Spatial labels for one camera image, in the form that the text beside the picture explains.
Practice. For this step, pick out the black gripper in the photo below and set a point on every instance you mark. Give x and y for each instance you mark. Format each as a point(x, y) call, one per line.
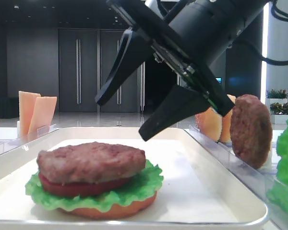
point(192, 35)

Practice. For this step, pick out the brown meat patty front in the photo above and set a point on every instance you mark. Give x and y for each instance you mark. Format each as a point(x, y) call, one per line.
point(93, 162)

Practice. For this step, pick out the brown meat patty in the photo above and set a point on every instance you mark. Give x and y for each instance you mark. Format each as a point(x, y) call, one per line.
point(251, 130)
point(93, 162)

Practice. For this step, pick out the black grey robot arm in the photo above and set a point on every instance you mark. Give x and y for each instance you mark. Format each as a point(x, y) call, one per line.
point(189, 38)

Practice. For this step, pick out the brown meat patty rear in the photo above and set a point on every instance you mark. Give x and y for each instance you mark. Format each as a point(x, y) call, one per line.
point(251, 130)

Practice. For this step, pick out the green lettuce leaf on bun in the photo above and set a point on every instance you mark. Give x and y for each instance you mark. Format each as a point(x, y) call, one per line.
point(139, 188)

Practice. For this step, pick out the orange cheese slice right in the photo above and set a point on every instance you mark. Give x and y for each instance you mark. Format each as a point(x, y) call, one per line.
point(43, 113)

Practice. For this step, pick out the orange cheese slice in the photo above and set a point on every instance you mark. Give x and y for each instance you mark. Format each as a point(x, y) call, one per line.
point(26, 107)
point(43, 113)

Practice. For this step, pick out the orange cheese slice left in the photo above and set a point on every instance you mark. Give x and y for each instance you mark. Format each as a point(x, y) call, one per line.
point(26, 107)

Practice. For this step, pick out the red tomato slice on lettuce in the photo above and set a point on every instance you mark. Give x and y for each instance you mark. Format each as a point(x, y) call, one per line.
point(80, 189)

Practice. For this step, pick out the green lettuce leaf in holder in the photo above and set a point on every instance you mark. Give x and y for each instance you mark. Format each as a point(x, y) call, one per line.
point(286, 163)

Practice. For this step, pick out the sesame bun slice right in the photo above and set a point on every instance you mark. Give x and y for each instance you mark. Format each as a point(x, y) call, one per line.
point(209, 124)

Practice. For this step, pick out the dark double door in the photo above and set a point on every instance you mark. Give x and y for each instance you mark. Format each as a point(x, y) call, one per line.
point(86, 58)

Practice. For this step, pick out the plain bun slice right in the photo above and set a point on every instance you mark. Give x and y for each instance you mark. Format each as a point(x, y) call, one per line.
point(225, 132)

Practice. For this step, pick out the potted plants white planter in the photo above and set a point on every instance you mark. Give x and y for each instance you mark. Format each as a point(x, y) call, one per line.
point(277, 103)

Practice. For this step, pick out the white rectangular serving tray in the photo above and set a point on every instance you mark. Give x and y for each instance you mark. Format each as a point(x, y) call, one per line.
point(198, 192)

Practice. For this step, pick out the bottom bun half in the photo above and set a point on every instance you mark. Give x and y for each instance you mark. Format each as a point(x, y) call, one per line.
point(116, 211)

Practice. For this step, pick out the clear acrylic rack right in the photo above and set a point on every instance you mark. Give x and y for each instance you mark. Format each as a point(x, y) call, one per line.
point(262, 182)

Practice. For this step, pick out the clear acrylic rack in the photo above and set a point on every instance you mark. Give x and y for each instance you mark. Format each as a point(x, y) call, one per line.
point(262, 182)
point(19, 141)

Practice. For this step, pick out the clear acrylic rack left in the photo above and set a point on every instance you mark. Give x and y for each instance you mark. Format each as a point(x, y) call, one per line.
point(19, 141)

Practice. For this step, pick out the wall mounted display screen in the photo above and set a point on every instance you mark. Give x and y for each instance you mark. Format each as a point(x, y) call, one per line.
point(219, 80)

